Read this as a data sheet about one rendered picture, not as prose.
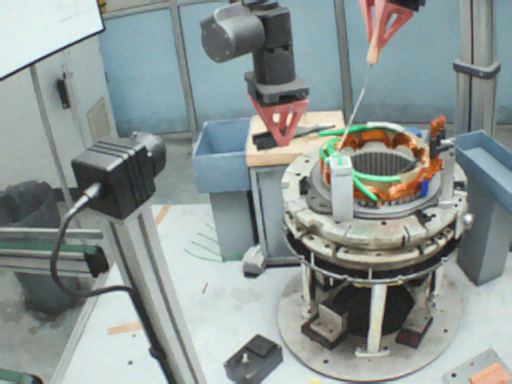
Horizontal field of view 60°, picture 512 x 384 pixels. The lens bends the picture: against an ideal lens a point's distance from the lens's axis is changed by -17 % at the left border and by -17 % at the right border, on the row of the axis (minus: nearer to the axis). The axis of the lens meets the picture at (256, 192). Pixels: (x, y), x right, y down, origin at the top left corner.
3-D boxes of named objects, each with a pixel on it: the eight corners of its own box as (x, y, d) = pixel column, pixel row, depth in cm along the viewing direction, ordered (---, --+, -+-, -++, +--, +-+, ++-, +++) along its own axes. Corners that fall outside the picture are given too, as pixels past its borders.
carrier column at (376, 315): (367, 357, 86) (374, 275, 75) (365, 347, 88) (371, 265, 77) (380, 355, 86) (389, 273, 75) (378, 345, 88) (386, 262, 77)
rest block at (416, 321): (401, 329, 89) (402, 321, 88) (412, 311, 92) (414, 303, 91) (420, 335, 86) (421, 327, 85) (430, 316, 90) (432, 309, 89)
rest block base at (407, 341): (394, 342, 88) (395, 337, 87) (411, 315, 93) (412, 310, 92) (416, 349, 85) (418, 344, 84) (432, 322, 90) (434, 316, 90)
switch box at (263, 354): (226, 377, 89) (220, 360, 86) (259, 347, 95) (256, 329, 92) (251, 392, 85) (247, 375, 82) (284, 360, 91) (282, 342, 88)
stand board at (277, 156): (247, 167, 101) (245, 156, 100) (254, 125, 117) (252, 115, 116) (350, 160, 99) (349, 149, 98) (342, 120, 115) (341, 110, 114)
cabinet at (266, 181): (263, 269, 115) (248, 166, 101) (267, 220, 131) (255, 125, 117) (350, 263, 113) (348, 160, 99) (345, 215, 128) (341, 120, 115)
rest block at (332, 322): (326, 316, 94) (326, 298, 92) (347, 329, 91) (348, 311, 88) (310, 329, 92) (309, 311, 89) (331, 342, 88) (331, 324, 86)
